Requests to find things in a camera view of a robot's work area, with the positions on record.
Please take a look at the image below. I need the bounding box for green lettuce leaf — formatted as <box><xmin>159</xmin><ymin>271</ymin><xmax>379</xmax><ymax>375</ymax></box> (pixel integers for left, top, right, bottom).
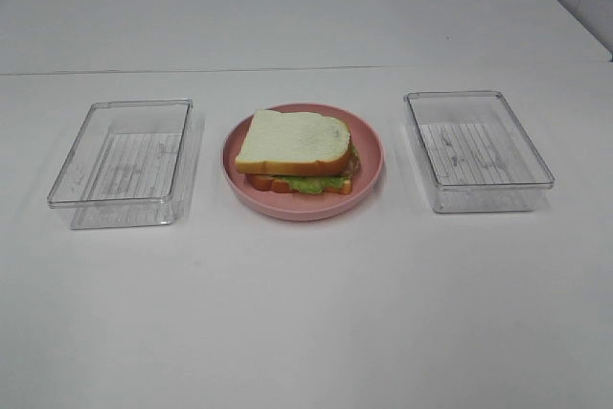
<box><xmin>271</xmin><ymin>145</ymin><xmax>360</xmax><ymax>194</ymax></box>

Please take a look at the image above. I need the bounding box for bread slice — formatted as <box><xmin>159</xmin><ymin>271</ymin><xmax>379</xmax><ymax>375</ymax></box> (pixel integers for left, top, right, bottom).
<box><xmin>235</xmin><ymin>110</ymin><xmax>352</xmax><ymax>176</ymax></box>
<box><xmin>246</xmin><ymin>174</ymin><xmax>352</xmax><ymax>194</ymax></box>

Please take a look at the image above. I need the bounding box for bacon strip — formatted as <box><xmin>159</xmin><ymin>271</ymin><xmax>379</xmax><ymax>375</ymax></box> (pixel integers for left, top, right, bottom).
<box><xmin>340</xmin><ymin>145</ymin><xmax>360</xmax><ymax>178</ymax></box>

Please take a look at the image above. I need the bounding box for pink round plate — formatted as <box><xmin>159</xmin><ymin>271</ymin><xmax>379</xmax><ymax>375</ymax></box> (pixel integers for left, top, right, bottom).
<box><xmin>221</xmin><ymin>102</ymin><xmax>384</xmax><ymax>221</ymax></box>

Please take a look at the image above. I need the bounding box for right clear plastic tray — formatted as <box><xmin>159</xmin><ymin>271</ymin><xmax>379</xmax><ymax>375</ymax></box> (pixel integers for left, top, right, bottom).
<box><xmin>404</xmin><ymin>90</ymin><xmax>555</xmax><ymax>214</ymax></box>

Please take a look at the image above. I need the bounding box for clear plastic tray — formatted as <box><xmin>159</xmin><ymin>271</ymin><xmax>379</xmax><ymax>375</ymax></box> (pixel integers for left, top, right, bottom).
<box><xmin>404</xmin><ymin>90</ymin><xmax>555</xmax><ymax>214</ymax></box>
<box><xmin>47</xmin><ymin>99</ymin><xmax>195</xmax><ymax>230</ymax></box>

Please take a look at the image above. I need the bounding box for left clear plastic tray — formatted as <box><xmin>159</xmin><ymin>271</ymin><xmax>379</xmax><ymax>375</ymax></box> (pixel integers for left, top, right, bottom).
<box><xmin>47</xmin><ymin>99</ymin><xmax>195</xmax><ymax>230</ymax></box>

